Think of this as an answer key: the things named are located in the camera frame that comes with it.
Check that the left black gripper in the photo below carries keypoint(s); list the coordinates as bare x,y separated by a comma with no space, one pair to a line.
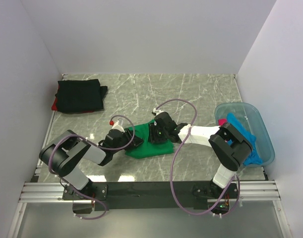
137,141

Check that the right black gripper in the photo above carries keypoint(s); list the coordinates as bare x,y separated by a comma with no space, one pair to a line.
152,137

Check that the green t shirt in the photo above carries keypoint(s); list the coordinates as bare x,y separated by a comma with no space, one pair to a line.
148,149

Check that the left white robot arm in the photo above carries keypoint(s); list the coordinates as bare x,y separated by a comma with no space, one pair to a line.
63,154

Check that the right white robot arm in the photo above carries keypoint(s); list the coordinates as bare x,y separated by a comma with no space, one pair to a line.
229,145

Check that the pink t shirt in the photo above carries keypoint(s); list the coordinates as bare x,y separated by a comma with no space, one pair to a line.
222,121

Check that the folded black t shirt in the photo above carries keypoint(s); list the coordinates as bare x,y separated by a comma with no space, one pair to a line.
80,96

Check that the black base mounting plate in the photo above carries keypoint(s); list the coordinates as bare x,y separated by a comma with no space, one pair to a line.
199,195

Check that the blue t shirt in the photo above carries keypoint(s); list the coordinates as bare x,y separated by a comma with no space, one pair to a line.
253,158

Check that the folded red t shirt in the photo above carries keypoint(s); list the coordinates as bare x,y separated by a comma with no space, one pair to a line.
54,105

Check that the clear blue plastic bin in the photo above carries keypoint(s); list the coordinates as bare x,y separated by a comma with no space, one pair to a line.
251,119

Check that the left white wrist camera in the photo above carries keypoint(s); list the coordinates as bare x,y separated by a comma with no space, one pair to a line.
117,124

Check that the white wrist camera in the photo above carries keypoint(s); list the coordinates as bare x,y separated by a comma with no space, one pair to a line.
117,124
156,112

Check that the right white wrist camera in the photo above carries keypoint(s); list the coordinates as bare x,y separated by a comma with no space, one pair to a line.
156,112

